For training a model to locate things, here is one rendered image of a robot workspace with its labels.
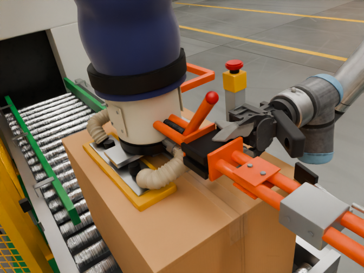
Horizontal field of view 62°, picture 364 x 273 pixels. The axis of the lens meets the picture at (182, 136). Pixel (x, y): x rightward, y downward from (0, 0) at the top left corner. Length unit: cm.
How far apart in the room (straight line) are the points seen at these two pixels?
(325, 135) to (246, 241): 31
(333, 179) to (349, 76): 148
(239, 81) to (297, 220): 83
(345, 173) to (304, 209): 191
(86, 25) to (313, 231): 53
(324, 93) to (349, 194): 151
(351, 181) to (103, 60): 195
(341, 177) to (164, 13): 189
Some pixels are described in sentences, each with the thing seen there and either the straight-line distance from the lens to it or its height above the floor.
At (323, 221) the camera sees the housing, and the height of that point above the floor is 112.
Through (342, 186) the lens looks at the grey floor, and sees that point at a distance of 225.
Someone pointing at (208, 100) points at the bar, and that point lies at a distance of 51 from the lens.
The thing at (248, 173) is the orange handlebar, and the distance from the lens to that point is 51.
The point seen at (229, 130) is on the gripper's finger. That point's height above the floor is 115.
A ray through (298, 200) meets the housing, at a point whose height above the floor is 112.
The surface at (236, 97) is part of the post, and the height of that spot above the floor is 91.
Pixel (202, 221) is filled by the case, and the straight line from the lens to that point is 62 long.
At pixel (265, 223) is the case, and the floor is 90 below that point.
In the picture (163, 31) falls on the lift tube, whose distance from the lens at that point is 62.
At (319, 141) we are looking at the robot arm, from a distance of 79.
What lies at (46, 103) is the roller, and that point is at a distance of 262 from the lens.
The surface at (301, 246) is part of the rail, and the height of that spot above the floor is 59.
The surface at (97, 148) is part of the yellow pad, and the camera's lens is 87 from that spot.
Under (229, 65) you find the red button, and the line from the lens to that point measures 120.
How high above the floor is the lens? 144
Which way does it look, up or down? 32 degrees down
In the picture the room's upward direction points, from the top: 8 degrees counter-clockwise
